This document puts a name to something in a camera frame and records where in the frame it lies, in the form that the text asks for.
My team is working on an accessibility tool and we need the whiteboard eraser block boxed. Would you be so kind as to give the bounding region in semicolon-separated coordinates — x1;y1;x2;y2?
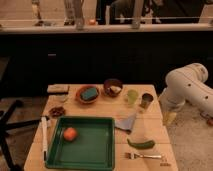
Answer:
47;84;69;93

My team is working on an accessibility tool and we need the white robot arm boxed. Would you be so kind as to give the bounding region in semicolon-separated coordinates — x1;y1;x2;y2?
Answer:
159;63;213;126

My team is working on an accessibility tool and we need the green plastic tray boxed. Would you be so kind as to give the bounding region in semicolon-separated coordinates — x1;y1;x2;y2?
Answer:
45;116;115;171

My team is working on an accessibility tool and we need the dark metal cup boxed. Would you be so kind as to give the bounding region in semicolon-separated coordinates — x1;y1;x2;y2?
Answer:
140;93;153;109

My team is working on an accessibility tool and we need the green chili pepper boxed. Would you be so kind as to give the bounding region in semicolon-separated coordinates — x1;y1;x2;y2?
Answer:
127;140;155;149

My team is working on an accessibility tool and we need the green plastic cup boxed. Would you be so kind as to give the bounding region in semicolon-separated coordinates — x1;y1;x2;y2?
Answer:
127;89;139;105

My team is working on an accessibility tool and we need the blue grey cloth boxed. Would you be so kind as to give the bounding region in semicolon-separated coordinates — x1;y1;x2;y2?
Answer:
115;114;136;133

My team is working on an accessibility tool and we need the silver fork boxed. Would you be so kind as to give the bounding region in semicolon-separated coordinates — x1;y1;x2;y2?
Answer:
124;152;162;159

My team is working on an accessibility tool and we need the white item in bowl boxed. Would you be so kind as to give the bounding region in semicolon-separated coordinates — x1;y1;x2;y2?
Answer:
110;86;121;94

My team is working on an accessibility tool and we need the dark brown bowl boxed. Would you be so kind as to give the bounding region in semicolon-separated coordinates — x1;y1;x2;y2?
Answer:
103;79;123;97

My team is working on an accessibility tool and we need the teal sponge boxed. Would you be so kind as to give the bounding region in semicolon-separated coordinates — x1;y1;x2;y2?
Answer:
81;87;98;101

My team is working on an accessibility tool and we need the orange bowl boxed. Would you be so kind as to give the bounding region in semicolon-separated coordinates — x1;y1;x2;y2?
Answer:
76;85;99;104

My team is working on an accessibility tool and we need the orange round fruit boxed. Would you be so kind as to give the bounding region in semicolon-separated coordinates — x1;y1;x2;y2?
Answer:
63;127;78;141

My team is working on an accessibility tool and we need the white marker pen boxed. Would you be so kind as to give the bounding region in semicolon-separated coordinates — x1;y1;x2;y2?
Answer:
41;116;48;161

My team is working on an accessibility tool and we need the black office chair base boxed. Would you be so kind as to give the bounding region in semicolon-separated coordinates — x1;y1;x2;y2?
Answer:
0;100;40;171

